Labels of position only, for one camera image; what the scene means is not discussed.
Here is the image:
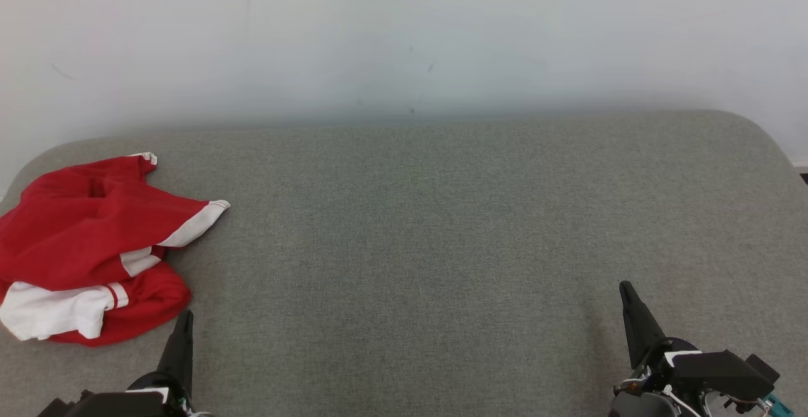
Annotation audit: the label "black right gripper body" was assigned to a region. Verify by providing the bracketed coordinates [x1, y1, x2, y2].
[631, 339, 776, 417]

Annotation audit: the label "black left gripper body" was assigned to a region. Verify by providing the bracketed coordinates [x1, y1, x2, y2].
[38, 372, 192, 417]

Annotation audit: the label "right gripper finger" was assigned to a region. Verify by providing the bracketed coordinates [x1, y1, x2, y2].
[619, 281, 667, 369]

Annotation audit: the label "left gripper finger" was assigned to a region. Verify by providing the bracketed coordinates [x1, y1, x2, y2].
[157, 310, 194, 387]

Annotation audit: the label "red jersey with white sleeves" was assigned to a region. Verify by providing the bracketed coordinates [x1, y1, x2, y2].
[0, 259, 192, 348]

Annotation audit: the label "red shorts with white stripes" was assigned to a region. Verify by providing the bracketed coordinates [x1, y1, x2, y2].
[0, 152, 231, 293]

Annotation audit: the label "thin white cable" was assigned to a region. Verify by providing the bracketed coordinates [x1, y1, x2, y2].
[662, 384, 703, 417]

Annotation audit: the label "teal cable connector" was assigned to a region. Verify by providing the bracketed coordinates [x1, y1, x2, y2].
[765, 394, 795, 417]

